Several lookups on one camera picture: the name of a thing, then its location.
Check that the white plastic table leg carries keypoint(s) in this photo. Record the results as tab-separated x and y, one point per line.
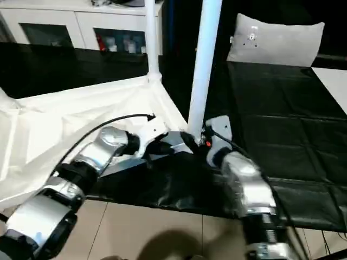
152	38
203	67

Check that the white plastic table top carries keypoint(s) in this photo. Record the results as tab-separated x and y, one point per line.
54	122

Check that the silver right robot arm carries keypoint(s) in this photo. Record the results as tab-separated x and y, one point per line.
249	176

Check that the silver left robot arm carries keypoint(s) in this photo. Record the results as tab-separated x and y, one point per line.
103	146

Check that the black mat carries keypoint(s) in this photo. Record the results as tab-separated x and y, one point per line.
284	108

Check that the small white jar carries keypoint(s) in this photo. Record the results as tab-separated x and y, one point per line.
112	48
142	49

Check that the grey cushion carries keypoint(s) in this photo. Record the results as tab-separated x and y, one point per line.
276	43

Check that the white flat panel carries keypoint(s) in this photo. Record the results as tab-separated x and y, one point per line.
332	81

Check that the grey bag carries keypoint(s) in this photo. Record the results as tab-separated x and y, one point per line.
130	1

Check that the white cabinet with glass doors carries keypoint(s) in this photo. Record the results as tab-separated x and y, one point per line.
67	15

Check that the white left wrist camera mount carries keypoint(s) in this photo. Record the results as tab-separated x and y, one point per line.
150	132

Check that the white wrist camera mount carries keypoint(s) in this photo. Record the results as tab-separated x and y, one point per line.
221	126
150	132

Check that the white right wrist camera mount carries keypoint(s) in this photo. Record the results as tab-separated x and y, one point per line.
221	126

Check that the black metal frame bar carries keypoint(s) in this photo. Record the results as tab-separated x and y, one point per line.
338	254

